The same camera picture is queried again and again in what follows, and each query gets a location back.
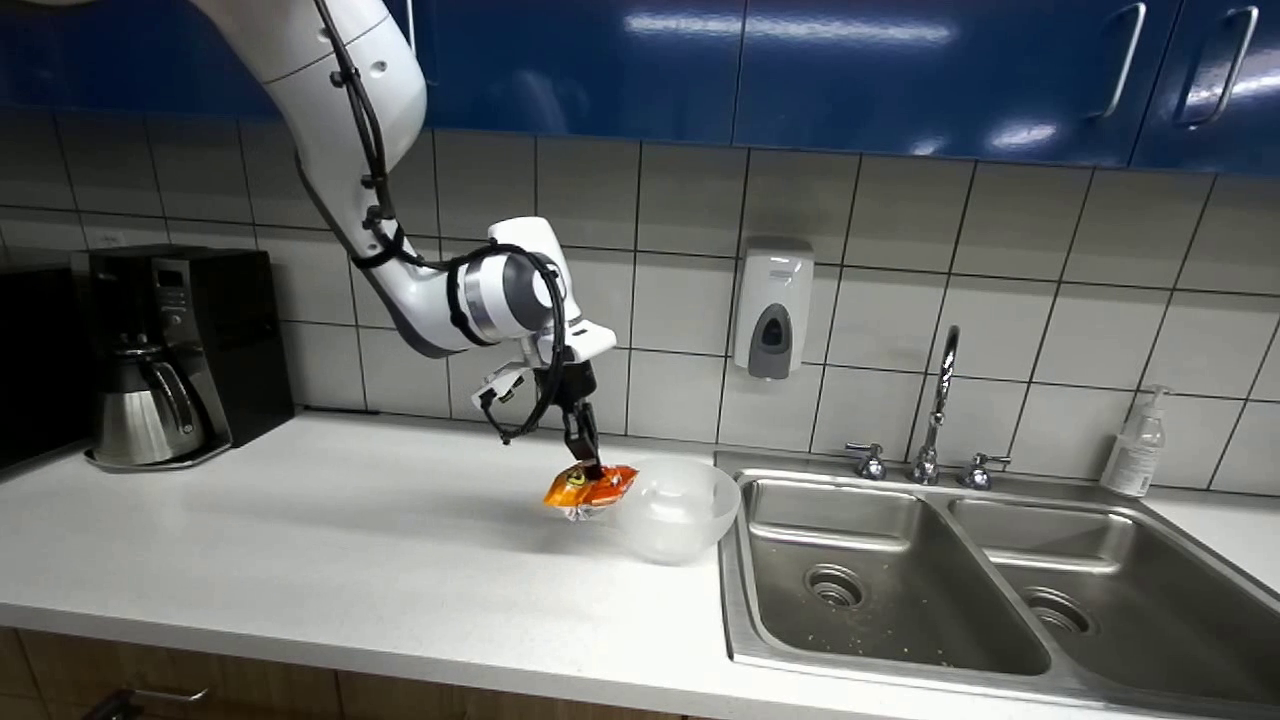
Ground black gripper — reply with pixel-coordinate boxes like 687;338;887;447
540;363;604;476

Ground orange snack packet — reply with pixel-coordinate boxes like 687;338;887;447
542;464;637;513

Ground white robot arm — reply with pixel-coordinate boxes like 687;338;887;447
190;0;616;476

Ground clear plastic bowl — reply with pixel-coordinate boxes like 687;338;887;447
560;460;738;565

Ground chrome sink faucet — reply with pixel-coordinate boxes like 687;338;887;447
847;327;1005;488

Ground black steel coffee maker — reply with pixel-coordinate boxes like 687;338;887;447
87;246;294;468

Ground stainless steel double sink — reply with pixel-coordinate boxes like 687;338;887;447
720;468;1280;720

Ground steel coffee carafe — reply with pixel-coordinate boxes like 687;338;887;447
87;348;206;474

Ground clear soap pump bottle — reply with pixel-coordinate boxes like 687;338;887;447
1100;389;1165;497

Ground black microwave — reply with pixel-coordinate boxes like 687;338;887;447
0;267;96;468

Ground blue upper cabinets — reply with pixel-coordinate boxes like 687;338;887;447
0;0;1280;181

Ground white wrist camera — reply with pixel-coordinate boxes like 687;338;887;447
471;368;526;410

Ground white wall soap dispenser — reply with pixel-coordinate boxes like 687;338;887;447
732;242;816;380

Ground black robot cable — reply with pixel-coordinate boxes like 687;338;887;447
307;0;576;447

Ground metal drawer handle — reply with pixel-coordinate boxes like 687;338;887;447
83;689;212;720

